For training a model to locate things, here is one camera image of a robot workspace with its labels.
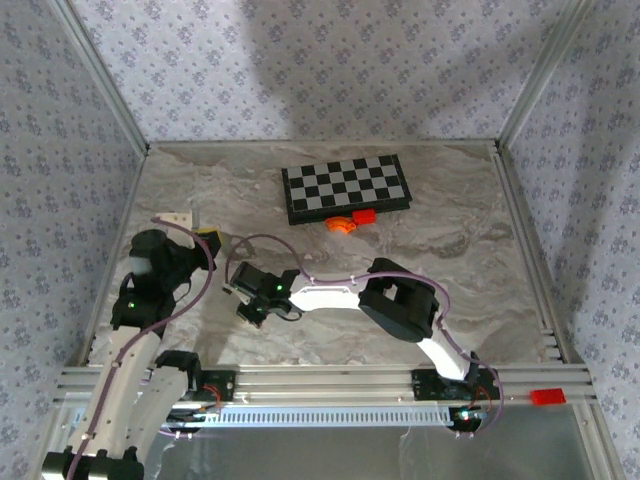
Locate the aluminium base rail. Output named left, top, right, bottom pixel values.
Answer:
left=54, top=365, right=599, bottom=405

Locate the grey slotted cable duct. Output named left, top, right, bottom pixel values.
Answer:
left=164, top=405, right=454, bottom=429

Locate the left controller circuit board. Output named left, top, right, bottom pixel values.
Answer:
left=162, top=407, right=222, bottom=434

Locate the flat red plastic block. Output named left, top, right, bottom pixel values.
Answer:
left=530, top=387, right=568, bottom=407

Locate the aluminium side rail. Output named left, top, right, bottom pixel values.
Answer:
left=69, top=147, right=151, bottom=369
left=492, top=144, right=587, bottom=367

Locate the orange curved plastic piece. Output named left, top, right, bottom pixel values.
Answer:
left=324, top=215, right=359, bottom=233

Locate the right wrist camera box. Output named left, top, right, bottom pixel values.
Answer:
left=225, top=260, right=275, bottom=302

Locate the right controller circuit board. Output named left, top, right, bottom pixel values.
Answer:
left=448, top=405, right=490, bottom=432

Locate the aluminium corner post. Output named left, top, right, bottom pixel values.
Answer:
left=48, top=0, right=151, bottom=154
left=496, top=0, right=597, bottom=151

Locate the controller circuit board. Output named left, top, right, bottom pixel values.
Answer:
left=448, top=405, right=490, bottom=432
left=162, top=407, right=222, bottom=434

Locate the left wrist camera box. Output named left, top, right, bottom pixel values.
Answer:
left=151, top=212, right=195, bottom=247

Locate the black grey chessboard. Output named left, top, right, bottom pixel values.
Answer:
left=280, top=153, right=414, bottom=227

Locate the grey metal sheet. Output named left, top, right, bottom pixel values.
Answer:
left=139, top=424, right=604, bottom=480

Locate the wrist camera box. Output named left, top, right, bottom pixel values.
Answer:
left=225, top=260, right=275, bottom=302
left=151, top=212, right=195, bottom=247

